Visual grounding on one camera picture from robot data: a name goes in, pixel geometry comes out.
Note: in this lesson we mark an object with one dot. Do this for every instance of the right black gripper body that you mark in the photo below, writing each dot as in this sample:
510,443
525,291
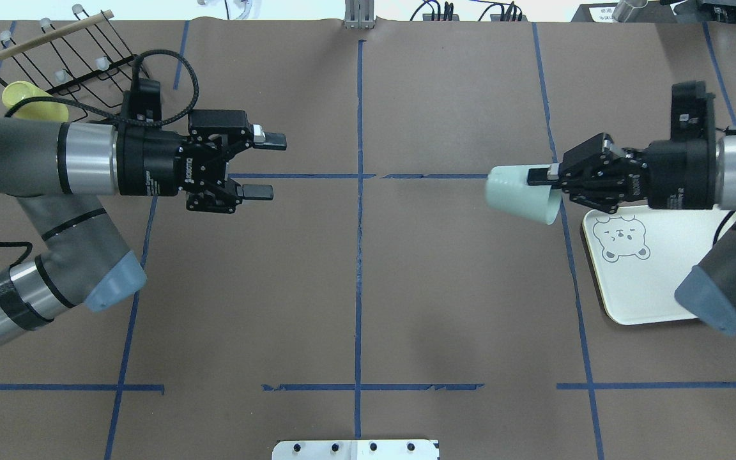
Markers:
681,174

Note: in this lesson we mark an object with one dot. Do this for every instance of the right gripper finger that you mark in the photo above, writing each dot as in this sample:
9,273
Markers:
610,151
544,176

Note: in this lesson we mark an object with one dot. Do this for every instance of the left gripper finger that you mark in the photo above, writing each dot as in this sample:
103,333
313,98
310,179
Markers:
254,192
264,140

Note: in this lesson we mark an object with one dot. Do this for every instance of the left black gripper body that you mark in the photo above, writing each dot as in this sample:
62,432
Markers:
151,163

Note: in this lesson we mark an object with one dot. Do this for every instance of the pale green plastic cup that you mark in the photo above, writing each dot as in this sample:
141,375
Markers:
507,190

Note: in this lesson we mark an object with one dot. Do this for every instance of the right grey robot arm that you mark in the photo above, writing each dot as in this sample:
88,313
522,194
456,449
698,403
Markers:
709,290

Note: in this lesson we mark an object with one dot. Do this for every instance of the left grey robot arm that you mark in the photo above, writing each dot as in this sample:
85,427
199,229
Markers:
58,171

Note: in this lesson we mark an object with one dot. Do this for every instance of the white bear print tray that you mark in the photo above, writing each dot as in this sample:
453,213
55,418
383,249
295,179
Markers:
639,257

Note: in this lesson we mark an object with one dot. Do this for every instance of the yellow plastic cup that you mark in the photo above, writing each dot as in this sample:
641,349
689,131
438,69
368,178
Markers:
44,111

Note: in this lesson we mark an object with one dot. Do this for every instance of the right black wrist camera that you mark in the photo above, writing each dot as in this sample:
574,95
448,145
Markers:
692,112

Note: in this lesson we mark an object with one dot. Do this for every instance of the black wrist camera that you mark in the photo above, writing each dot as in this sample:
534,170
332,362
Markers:
142,102
692,112

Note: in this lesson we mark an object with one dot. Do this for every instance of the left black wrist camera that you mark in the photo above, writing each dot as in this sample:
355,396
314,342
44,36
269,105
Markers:
142,102

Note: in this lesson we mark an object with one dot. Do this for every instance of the black wire cup rack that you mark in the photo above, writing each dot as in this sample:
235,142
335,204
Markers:
83,59

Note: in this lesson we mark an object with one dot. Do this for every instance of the white metal mount base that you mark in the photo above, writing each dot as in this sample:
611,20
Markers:
357,449

